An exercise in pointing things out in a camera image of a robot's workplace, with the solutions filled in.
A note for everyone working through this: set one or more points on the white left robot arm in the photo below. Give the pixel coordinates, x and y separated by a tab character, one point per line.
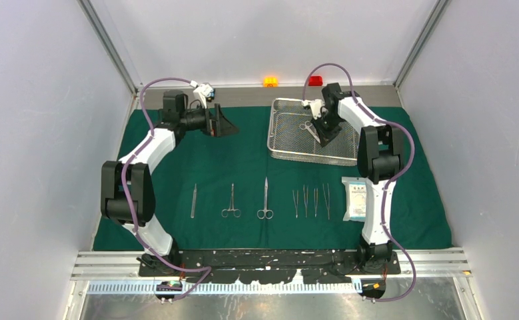
127	192

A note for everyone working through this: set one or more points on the steel ring-handled hemostat clamp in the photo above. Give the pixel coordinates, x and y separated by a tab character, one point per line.
231	210

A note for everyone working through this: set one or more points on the red toy block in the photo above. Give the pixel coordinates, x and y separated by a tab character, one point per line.
315	81

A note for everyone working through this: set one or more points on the metal mesh instrument tray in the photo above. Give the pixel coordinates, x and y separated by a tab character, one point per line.
286	141

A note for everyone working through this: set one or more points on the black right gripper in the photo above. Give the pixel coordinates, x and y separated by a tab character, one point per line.
325	136

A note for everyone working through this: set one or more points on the white sterile packet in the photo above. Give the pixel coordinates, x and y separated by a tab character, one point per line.
355	188

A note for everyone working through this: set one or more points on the steel ring-handled scissors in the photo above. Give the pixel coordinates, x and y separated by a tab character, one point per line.
265	212

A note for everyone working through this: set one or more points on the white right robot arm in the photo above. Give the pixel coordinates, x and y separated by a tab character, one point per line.
380	161

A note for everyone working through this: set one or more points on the steel needle holder clamp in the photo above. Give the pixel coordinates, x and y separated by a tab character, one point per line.
316	200

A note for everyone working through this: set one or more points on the small steel scissors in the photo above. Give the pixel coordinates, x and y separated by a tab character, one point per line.
308	126

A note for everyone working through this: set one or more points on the steel surgical forceps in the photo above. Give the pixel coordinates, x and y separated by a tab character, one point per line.
296	198

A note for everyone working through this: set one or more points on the long steel probe rod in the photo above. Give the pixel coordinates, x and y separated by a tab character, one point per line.
194	202

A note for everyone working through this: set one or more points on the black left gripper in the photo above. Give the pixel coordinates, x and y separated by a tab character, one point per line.
226	127

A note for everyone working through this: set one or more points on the yellow toy block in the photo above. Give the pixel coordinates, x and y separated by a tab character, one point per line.
270	82

